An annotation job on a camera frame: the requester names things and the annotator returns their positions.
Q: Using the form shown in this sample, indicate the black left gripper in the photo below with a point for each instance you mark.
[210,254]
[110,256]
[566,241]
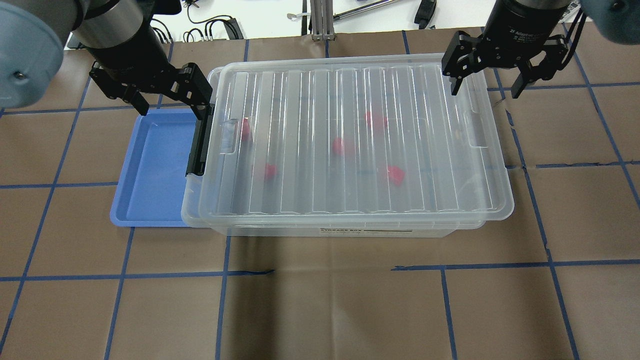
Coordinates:
[131,59]

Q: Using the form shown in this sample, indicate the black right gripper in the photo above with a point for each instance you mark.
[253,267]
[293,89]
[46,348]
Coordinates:
[520,30]

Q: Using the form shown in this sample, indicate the red block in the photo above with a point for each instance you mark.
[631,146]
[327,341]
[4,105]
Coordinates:
[343,147]
[394,175]
[375,122]
[246,134]
[270,171]

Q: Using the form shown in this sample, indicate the clear plastic box lid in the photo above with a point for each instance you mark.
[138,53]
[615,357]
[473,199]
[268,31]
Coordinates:
[350,142]

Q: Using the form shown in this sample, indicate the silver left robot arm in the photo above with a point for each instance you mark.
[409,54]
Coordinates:
[34,34]

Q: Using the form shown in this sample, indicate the blue plastic tray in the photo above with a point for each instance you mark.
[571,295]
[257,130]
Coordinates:
[152,181]

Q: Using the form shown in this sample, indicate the clear plastic storage box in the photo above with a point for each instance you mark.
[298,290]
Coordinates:
[345,210]

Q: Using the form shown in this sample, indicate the black power adapter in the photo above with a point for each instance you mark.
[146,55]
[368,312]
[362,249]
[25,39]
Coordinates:
[424,13]

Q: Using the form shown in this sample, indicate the long metal rod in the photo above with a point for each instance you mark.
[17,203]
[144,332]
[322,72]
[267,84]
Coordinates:
[362,9]

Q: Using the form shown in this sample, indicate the aluminium frame post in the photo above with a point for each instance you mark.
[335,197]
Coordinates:
[322,20]

